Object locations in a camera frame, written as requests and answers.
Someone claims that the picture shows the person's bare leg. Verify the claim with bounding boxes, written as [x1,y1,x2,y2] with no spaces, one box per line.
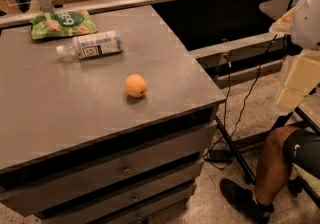
[254,126,298,206]

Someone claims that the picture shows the blue plastic water bottle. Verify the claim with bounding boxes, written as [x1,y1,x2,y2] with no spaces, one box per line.
[56,30,123,59]

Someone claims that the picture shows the black stand leg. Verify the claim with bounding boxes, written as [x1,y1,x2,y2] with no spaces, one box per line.
[215,117,256,185]

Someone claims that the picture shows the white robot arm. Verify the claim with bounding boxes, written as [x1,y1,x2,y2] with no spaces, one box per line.
[269,0,320,112]

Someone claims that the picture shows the orange fruit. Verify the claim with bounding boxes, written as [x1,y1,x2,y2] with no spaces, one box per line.
[125,74,147,98]

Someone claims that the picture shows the black shoe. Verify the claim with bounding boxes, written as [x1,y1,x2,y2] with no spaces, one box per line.
[219,178,274,224]

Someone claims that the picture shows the black power adapter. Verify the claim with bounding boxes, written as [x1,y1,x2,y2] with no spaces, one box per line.
[208,150,233,163]

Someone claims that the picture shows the green snack bag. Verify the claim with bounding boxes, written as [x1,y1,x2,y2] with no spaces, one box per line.
[31,10,97,40]

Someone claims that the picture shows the grey drawer cabinet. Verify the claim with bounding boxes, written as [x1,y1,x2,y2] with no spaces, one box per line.
[0,105,216,224]

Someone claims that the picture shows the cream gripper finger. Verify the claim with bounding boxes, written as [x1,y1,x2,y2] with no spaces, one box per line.
[275,49,320,111]
[269,8,295,34]

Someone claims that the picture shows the black shorts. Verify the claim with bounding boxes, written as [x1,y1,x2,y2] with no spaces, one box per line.
[282,129,320,178]

